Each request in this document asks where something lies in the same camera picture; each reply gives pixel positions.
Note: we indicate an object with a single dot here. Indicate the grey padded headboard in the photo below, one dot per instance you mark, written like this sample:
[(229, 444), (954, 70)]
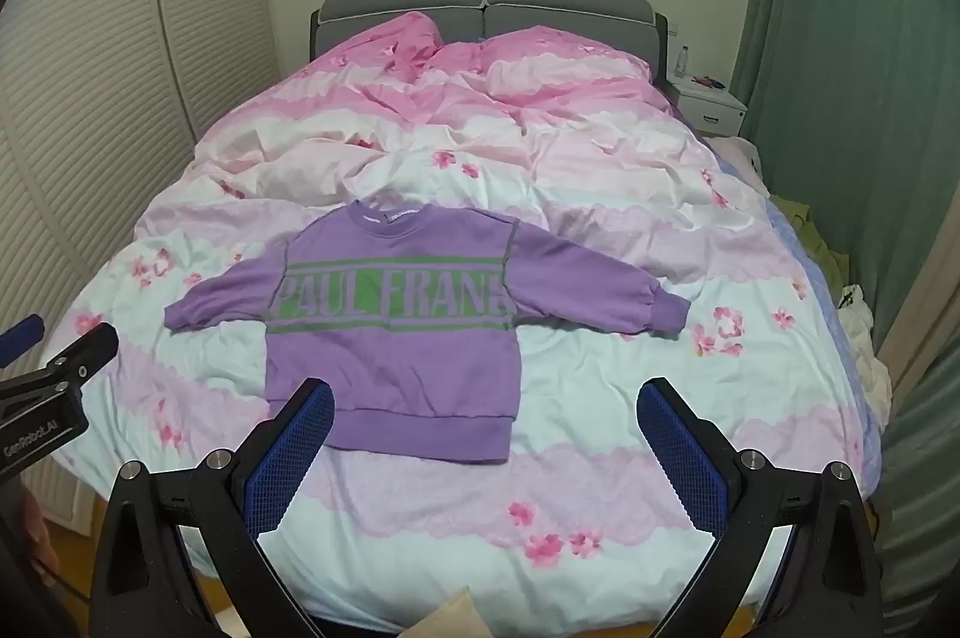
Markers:
[(555, 1)]

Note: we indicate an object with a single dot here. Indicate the beige cloth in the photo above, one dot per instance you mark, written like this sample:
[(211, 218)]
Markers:
[(456, 617)]

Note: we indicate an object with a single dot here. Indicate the white nightstand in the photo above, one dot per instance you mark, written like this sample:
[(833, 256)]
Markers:
[(709, 106)]

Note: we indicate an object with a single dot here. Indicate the colourful items on nightstand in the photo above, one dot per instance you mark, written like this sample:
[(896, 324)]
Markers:
[(709, 81)]

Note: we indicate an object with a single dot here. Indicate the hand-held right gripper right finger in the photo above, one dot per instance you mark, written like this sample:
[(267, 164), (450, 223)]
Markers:
[(686, 458)]

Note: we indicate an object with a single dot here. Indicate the clear plastic bottle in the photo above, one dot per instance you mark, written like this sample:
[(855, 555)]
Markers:
[(682, 61)]

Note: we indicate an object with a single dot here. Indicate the white cloth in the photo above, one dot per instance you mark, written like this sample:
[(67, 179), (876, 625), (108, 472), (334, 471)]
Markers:
[(862, 346)]

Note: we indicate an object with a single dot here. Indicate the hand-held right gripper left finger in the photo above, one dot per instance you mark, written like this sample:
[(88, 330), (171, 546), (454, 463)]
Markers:
[(289, 458)]

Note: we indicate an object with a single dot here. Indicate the yellow-green cloth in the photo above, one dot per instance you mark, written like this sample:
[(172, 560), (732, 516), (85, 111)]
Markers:
[(810, 229)]

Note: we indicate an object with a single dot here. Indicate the wide white louvered wardrobe door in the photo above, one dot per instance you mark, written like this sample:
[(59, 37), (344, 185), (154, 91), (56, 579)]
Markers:
[(82, 121)]

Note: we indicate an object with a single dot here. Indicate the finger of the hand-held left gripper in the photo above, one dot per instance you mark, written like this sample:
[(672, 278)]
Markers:
[(79, 357), (21, 338)]

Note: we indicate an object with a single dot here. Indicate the purple sweater with green print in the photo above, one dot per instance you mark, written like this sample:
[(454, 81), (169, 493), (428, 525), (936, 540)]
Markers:
[(390, 376)]

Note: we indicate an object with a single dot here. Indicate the pink floral blanket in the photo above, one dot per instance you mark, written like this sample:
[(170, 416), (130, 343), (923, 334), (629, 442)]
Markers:
[(480, 158)]

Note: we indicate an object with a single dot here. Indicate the green curtain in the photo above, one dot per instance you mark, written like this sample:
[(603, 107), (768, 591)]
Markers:
[(825, 83)]

